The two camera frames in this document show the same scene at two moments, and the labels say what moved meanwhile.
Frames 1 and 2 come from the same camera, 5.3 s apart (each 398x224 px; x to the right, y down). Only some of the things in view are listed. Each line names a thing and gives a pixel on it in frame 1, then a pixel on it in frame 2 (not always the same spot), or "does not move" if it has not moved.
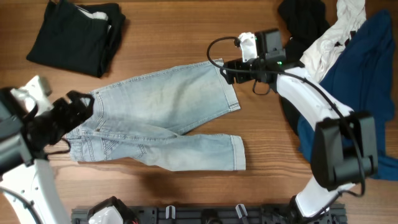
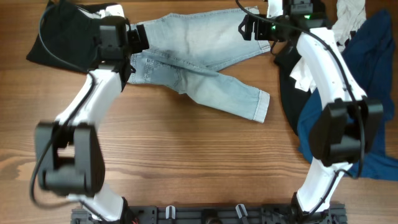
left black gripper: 64,108 → 138,39
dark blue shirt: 362,77 does not move
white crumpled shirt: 326,53 does not move
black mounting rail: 221,215 does not move
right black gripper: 237,70 → 249,28
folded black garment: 81,38 does not move
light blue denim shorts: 138,122 → 186,51
